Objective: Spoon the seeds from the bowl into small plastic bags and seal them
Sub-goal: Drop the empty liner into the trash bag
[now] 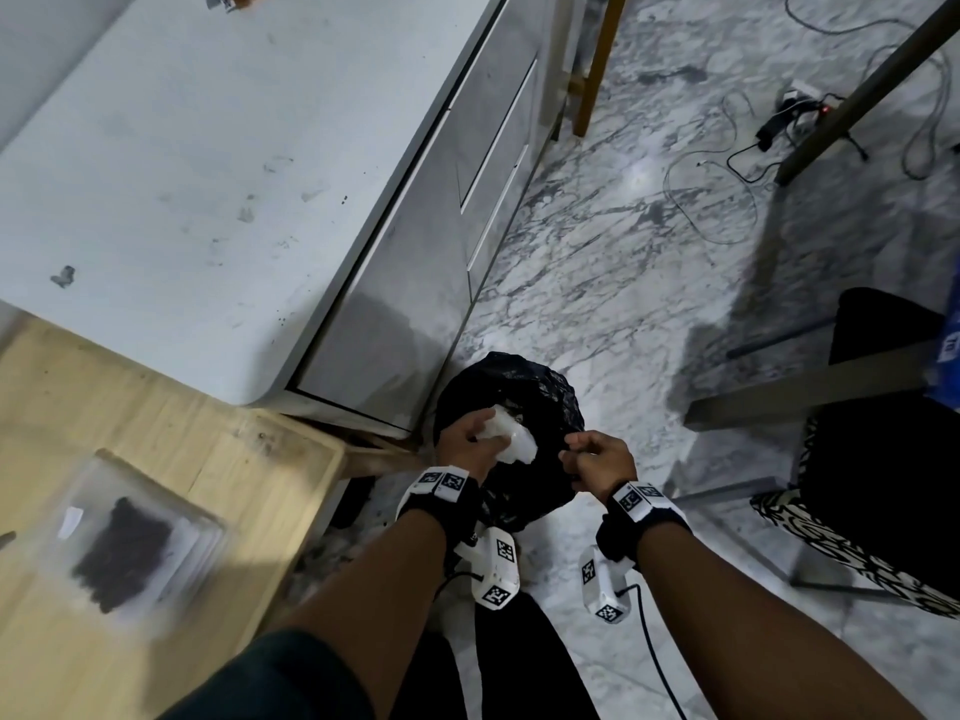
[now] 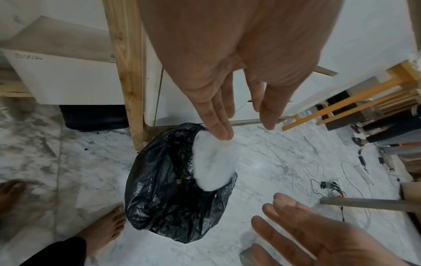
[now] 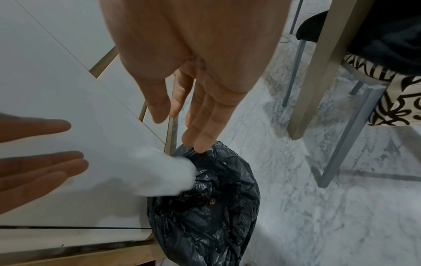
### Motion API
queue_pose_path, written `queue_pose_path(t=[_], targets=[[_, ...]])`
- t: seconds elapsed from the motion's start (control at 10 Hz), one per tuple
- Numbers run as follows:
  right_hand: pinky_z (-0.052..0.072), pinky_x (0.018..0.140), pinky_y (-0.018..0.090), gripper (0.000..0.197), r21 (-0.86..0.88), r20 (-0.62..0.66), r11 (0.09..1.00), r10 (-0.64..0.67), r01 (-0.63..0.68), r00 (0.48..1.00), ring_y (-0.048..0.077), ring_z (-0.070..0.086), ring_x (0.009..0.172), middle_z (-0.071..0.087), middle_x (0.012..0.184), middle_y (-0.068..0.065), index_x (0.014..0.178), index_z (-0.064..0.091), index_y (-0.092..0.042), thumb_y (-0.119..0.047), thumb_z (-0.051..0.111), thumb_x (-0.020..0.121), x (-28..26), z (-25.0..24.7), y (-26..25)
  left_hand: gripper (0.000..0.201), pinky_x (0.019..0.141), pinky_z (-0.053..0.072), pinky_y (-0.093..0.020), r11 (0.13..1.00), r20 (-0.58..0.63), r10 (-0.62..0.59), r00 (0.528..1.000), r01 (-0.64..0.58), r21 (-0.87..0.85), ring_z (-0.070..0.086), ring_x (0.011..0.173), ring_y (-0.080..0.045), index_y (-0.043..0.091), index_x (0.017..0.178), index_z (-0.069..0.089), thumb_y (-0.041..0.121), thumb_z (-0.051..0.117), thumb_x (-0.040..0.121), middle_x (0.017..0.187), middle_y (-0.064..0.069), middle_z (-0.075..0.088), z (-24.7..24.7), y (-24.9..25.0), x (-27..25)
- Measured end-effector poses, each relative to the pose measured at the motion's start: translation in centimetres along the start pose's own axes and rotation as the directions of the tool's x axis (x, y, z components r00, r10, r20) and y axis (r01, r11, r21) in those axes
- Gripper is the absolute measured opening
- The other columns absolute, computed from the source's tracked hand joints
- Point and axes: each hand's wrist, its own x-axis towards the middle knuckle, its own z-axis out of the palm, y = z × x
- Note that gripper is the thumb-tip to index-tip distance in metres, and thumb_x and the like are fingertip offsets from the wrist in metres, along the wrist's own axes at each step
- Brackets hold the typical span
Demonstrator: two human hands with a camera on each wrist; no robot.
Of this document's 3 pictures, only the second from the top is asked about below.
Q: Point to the wooden slat rack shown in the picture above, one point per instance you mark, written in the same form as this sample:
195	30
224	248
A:
371	93

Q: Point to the white power strip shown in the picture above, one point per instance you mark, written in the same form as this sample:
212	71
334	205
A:
334	185

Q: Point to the black crumpled plastic sack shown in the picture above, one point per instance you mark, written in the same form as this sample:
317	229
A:
158	202

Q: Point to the person's bare foot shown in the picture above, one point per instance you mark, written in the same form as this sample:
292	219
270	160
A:
11	194
102	228

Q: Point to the dark brown cabinet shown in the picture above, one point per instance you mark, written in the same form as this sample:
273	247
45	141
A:
348	119

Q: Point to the person's left hand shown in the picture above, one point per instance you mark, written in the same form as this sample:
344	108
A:
236	39

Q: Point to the wooden table leg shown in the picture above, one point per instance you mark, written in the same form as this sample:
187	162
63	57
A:
131	78

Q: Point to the translucent plastic bowl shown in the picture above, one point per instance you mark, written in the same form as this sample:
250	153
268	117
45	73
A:
213	163

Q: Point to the low black box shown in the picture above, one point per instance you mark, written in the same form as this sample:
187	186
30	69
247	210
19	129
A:
95	117

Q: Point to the person's black trousers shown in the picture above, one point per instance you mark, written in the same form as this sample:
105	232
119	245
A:
59	253

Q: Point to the person's right hand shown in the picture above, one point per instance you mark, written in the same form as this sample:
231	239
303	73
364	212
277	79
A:
329	244

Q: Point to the grey metal bar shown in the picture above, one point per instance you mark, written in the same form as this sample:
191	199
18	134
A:
368	204

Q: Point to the light wooden beam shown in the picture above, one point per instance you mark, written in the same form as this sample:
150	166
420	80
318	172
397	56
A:
13	89

